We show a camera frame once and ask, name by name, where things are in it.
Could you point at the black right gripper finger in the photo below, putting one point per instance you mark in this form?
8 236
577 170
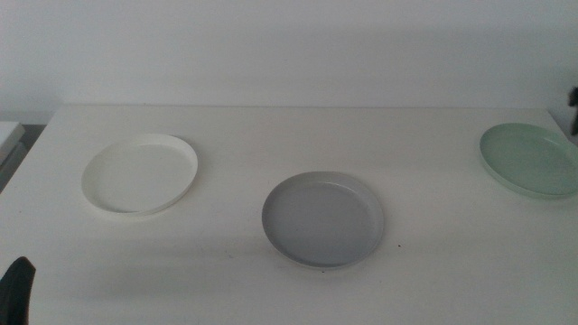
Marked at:
574 106

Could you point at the white shallow bowl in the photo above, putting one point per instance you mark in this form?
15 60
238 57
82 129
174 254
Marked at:
137 178

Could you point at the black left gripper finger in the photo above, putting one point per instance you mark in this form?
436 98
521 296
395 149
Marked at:
15 293

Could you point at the pale green shallow bowl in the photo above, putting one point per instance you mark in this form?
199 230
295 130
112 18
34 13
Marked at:
530 160

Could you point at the grey shallow bowl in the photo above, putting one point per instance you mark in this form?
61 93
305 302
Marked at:
323 221

